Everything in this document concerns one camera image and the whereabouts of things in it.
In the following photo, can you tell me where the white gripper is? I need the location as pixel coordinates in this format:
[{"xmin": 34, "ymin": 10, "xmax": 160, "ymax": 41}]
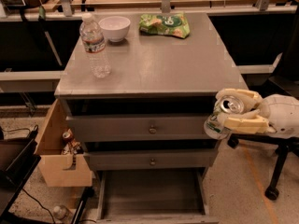
[{"xmin": 216, "ymin": 89, "xmax": 299, "ymax": 138}]

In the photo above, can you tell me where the white green 7up can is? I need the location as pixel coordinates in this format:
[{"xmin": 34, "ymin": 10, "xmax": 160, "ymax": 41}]
[{"xmin": 204, "ymin": 95, "xmax": 244, "ymax": 140}]

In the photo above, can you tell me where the grey middle drawer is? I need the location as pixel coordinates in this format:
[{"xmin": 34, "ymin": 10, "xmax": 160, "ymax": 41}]
[{"xmin": 84, "ymin": 148, "xmax": 218, "ymax": 171}]

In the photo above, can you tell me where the grey drawer cabinet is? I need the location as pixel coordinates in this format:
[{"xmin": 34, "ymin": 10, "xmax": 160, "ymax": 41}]
[{"xmin": 54, "ymin": 11, "xmax": 250, "ymax": 179}]

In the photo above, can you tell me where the grey open bottom drawer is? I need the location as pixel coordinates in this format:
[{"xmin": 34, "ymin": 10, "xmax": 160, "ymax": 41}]
[{"xmin": 97, "ymin": 169, "xmax": 219, "ymax": 224}]

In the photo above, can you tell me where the grey top drawer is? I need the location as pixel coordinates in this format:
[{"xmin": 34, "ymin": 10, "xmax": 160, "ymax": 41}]
[{"xmin": 66, "ymin": 114, "xmax": 210, "ymax": 142}]

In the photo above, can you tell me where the red soda can in box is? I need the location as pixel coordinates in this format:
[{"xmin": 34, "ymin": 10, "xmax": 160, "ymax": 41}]
[{"xmin": 62, "ymin": 132, "xmax": 74, "ymax": 143}]

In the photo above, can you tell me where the black office chair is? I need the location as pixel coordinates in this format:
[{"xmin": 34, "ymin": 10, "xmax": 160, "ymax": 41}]
[{"xmin": 227, "ymin": 75, "xmax": 299, "ymax": 202}]

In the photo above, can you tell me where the green chip bag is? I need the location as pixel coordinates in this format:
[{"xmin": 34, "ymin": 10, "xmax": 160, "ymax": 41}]
[{"xmin": 139, "ymin": 13, "xmax": 190, "ymax": 39}]

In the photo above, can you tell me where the white bowl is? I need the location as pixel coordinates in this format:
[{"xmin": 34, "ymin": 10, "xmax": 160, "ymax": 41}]
[{"xmin": 99, "ymin": 16, "xmax": 131, "ymax": 42}]

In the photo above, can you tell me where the clear plastic water bottle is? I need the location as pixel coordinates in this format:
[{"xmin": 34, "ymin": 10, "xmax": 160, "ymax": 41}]
[{"xmin": 79, "ymin": 13, "xmax": 111, "ymax": 78}]

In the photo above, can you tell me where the cardboard box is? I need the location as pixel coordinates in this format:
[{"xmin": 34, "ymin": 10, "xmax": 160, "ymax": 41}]
[{"xmin": 36, "ymin": 100, "xmax": 93, "ymax": 187}]

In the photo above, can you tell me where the plastic bottle on floor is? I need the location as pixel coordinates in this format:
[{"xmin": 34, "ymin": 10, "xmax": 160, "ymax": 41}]
[{"xmin": 53, "ymin": 205, "xmax": 72, "ymax": 224}]

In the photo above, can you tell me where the black cart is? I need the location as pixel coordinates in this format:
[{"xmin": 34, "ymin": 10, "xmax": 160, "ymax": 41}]
[{"xmin": 0, "ymin": 138, "xmax": 40, "ymax": 224}]

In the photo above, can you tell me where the black floor cable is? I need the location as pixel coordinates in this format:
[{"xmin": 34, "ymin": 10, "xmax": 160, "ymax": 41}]
[{"xmin": 21, "ymin": 188, "xmax": 57, "ymax": 224}]

